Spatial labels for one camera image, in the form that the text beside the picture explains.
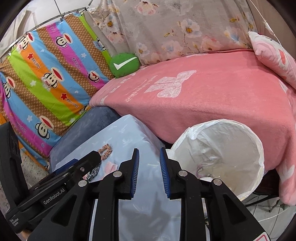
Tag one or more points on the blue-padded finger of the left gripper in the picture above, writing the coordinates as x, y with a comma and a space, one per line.
66, 166

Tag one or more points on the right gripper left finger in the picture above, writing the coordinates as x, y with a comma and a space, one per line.
124, 180

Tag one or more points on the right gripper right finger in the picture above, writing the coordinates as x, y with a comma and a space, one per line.
178, 183

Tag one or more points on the trash inside bin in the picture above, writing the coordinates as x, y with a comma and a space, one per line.
205, 173

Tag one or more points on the white bag-lined trash bin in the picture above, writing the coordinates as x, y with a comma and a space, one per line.
233, 150

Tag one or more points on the black white hair scrunchie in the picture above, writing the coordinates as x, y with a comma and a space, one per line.
92, 174

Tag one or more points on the brown hair scrunchie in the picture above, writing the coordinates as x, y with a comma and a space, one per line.
105, 151

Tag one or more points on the light blue patterned pillow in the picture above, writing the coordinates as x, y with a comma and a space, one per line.
150, 215

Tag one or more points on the dark blue velvet cushion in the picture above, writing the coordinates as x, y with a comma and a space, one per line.
92, 122

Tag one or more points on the pink bed blanket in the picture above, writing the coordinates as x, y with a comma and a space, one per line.
171, 96

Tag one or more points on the colourful monkey striped pillow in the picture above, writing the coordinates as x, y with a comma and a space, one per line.
48, 80

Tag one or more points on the green checkmark cushion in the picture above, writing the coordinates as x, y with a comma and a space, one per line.
124, 64

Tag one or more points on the floral grey quilt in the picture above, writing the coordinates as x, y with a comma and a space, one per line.
157, 31

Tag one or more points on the pink floral pillow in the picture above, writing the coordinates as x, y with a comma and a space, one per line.
274, 56

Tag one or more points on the metal bed rail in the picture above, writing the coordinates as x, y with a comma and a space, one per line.
34, 15

